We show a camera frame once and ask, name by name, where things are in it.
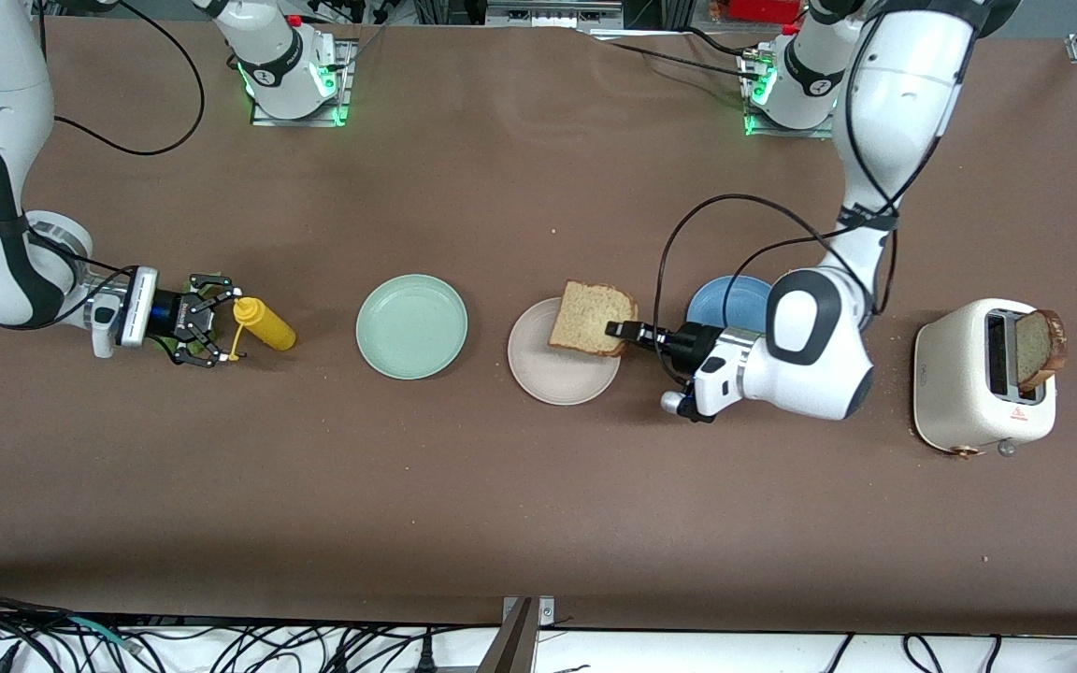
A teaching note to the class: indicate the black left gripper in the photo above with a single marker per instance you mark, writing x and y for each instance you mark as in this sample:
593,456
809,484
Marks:
693,341

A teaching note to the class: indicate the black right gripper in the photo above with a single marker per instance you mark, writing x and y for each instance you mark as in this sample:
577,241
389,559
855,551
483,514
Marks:
185,317

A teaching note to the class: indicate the green lettuce leaf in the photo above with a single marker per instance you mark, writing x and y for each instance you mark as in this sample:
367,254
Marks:
169,347

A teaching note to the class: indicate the yellow mustard squeeze bottle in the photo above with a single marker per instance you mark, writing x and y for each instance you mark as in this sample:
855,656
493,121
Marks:
267,327

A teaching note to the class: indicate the light bread slice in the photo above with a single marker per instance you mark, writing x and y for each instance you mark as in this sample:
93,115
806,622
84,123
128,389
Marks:
585,318

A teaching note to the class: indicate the dark crust bread slice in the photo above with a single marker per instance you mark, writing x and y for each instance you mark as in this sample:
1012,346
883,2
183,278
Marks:
1034,350

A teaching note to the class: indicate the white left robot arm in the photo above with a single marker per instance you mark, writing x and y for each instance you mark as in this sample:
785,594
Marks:
903,93

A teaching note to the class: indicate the blue plate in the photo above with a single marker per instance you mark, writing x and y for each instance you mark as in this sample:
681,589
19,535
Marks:
725,299

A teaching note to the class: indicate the beige plate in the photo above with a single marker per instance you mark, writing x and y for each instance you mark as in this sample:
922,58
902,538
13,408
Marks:
557,383

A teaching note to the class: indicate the mint green plate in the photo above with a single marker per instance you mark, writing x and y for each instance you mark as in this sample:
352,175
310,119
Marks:
412,327

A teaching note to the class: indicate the white toaster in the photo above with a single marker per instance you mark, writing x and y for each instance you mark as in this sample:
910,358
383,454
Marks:
954,383

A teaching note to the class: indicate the grey aluminium bar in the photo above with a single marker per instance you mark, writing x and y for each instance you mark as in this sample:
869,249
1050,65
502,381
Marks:
512,650

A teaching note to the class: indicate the grey metal box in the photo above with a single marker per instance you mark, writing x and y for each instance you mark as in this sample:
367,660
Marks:
552,11

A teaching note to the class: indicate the red box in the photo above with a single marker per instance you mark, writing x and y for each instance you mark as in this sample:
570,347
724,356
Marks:
763,9

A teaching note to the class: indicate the black power plug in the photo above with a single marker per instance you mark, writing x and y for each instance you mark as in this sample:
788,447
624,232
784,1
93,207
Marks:
4,659
424,659

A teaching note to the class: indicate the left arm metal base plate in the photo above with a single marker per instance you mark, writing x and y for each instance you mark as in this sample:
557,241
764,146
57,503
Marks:
763,133

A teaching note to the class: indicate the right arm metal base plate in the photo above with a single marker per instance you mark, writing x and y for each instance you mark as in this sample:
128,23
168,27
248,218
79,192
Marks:
345,89

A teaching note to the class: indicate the small metal bracket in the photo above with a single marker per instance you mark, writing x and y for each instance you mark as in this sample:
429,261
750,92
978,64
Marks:
546,612

